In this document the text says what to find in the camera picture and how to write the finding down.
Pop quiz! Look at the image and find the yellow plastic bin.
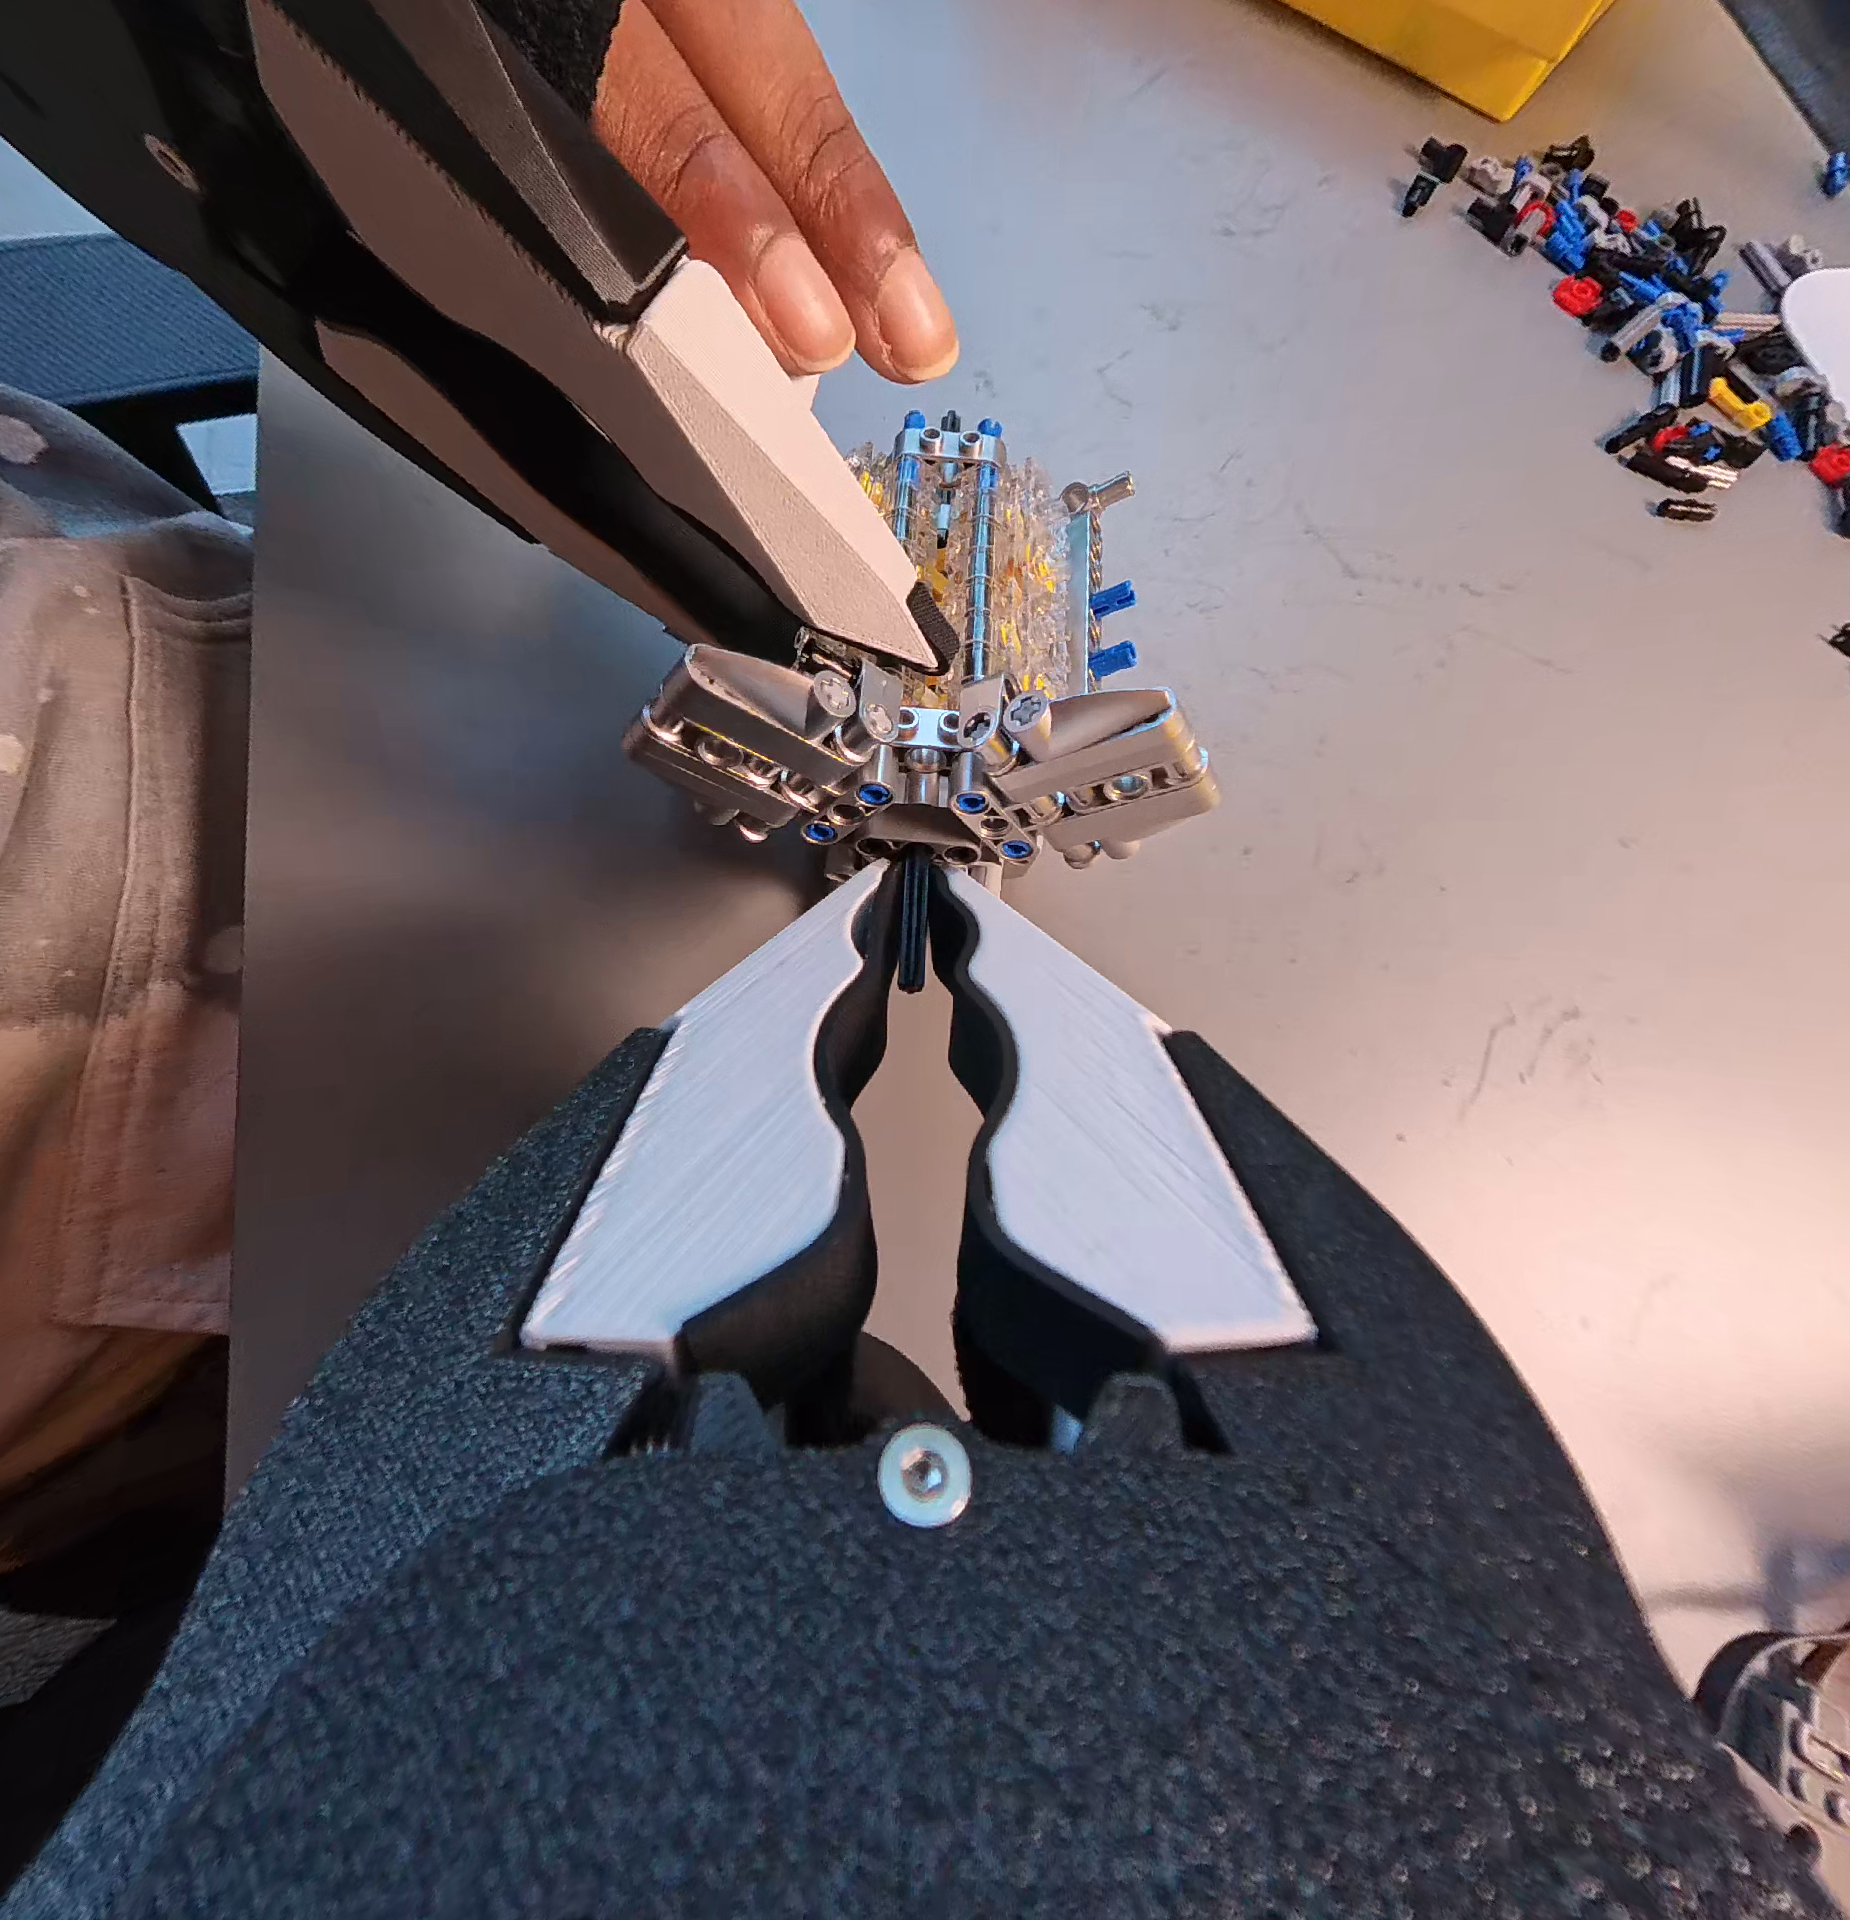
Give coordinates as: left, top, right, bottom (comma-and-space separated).
1287, 0, 1621, 125

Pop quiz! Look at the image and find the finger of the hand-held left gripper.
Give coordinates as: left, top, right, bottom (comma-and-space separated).
246, 0, 961, 670
265, 180, 935, 670

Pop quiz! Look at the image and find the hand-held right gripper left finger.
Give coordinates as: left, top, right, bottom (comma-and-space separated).
521, 871, 901, 1363

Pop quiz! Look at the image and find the white booklet stand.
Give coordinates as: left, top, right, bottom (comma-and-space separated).
1777, 265, 1850, 486

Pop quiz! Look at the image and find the grey printed sweatshirt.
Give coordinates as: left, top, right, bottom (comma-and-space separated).
0, 376, 256, 1567

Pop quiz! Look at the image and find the person's left hand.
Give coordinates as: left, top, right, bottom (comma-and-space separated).
589, 0, 961, 387

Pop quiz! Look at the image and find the pile of colourful brick parts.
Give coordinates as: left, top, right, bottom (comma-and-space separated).
1403, 134, 1850, 544

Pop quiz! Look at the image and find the dark blue chair seat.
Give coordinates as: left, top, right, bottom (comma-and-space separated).
0, 235, 270, 410

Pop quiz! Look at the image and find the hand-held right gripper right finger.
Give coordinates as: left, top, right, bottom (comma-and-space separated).
936, 877, 1319, 1363

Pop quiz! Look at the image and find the grey brick engine model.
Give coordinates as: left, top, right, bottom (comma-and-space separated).
626, 415, 1225, 995

